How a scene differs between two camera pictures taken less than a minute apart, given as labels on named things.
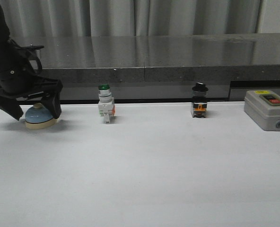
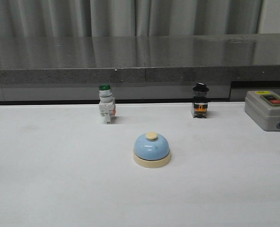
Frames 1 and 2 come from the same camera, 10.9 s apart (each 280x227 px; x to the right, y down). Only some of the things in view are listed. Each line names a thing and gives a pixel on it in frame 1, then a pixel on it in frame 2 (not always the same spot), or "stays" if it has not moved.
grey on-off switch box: [269, 110] stays
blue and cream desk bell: [38, 117] -> [151, 150]
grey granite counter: [165, 67] stays
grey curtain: [52, 18] stays
